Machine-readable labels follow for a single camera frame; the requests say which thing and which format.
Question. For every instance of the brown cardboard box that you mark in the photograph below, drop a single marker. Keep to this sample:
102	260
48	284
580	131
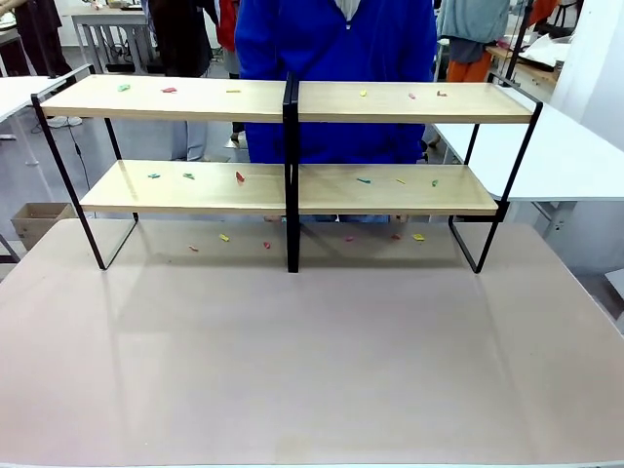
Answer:
36	222

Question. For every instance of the person in red garment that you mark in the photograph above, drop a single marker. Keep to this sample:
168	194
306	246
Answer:
228	24

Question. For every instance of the black stand pole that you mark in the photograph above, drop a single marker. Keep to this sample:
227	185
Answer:
518	39

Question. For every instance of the person in dark clothes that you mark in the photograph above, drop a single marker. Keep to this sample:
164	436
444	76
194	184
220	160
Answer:
41	34

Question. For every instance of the white side table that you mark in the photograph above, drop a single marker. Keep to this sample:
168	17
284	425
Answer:
19	95

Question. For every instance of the person in black coat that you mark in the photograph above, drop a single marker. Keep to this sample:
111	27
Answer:
180	34

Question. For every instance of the white shoe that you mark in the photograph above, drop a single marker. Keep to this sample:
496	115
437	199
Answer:
66	121

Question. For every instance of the person in blue jacket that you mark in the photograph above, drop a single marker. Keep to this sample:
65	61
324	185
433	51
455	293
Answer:
341	49

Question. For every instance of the person's right hand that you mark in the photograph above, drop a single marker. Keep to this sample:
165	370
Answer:
274	219

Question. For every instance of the two-tier wooden shelf unit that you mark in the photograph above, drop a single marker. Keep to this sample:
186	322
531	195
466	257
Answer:
161	105
414	105

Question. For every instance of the large white table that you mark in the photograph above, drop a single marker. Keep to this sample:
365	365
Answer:
565	156

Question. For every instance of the white board panel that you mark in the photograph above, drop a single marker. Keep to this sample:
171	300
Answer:
602	63

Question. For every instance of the grey metal desk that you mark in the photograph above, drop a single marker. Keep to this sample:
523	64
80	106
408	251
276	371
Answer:
112	19

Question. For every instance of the wooden workbench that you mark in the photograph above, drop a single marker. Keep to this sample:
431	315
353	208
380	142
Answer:
531	68

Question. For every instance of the person's left hand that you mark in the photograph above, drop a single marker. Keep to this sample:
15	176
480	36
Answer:
401	218

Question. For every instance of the orange trousers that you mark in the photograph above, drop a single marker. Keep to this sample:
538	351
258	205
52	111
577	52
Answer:
468	68

